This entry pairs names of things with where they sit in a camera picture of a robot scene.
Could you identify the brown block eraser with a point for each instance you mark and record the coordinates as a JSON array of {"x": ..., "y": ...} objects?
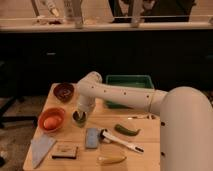
[{"x": 62, "y": 151}]

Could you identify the dark red bowl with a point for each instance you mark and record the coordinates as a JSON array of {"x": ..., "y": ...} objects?
[{"x": 64, "y": 92}]

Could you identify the blue sponge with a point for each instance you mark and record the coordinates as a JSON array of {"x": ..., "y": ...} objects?
[{"x": 92, "y": 138}]

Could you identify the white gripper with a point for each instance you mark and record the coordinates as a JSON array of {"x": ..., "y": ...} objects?
[{"x": 85, "y": 104}]

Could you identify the yellow banana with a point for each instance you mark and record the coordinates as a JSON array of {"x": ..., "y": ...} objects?
[{"x": 110, "y": 159}]

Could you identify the black office chair base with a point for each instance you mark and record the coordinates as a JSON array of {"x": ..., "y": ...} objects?
[{"x": 6, "y": 117}]

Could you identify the grey folded cloth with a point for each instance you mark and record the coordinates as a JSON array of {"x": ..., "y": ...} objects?
[{"x": 40, "y": 147}]

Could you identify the small metal utensil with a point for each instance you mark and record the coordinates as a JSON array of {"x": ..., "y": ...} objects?
[{"x": 151, "y": 117}]

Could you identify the green chili pepper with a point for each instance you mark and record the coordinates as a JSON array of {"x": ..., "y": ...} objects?
[{"x": 123, "y": 130}]

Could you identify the orange bowl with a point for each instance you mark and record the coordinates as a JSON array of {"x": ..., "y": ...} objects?
[{"x": 50, "y": 112}]

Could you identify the green plastic tray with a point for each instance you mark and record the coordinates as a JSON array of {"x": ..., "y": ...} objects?
[{"x": 136, "y": 81}]

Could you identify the white handled brush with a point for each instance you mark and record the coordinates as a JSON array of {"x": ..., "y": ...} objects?
[{"x": 105, "y": 134}]

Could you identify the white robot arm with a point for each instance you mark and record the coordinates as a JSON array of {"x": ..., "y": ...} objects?
[{"x": 186, "y": 119}]

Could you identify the orange fruit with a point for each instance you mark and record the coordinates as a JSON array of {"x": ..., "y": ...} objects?
[{"x": 52, "y": 123}]

